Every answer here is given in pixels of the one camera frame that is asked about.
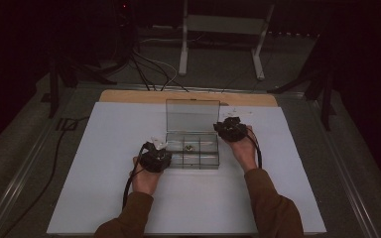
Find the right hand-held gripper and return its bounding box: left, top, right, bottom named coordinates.
left=212, top=107, right=253, bottom=143

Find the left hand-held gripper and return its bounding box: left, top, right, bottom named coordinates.
left=140, top=136, right=174, bottom=174

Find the clear plastic compartment box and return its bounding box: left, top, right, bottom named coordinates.
left=165, top=98, right=221, bottom=171

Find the person's left hand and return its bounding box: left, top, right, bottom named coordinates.
left=130, top=157, right=163, bottom=196

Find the person's right hand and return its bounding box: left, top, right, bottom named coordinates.
left=227, top=124, right=258, bottom=175

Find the white table mat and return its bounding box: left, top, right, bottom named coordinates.
left=46, top=101, right=327, bottom=236

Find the black tripod stand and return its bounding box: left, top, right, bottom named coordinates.
left=267, top=33, right=337, bottom=132
left=41, top=56, right=118, bottom=119

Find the dark equipment rack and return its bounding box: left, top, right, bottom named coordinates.
left=92, top=0, right=138, bottom=67

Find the right hand-held gripper cable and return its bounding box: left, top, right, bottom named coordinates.
left=246, top=127, right=263, bottom=170

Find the hand-held gripper cable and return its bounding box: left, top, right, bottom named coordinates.
left=246, top=127, right=263, bottom=170
left=122, top=143, right=150, bottom=211

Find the left hand-held gripper cable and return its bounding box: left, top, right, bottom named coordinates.
left=122, top=143, right=150, bottom=211

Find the white floor cable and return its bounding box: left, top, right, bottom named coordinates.
left=138, top=38, right=179, bottom=87

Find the white metal stand frame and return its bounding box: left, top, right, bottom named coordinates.
left=178, top=0, right=276, bottom=81

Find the long black floor cable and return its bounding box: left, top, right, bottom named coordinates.
left=1, top=115, right=90, bottom=238

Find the metal floor rail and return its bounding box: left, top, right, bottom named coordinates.
left=309, top=97, right=380, bottom=238
left=0, top=87, right=78, bottom=238

